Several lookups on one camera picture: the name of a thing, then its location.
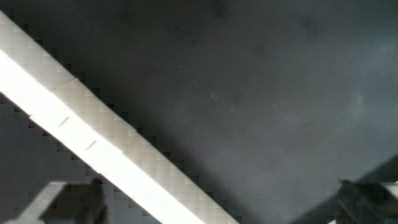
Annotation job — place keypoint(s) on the white perimeter fence frame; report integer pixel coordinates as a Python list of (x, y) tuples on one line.
[(77, 119)]

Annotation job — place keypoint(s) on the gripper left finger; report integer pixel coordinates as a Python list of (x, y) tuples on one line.
[(68, 204)]

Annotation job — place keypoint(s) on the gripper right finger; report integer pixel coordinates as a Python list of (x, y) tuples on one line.
[(367, 203)]

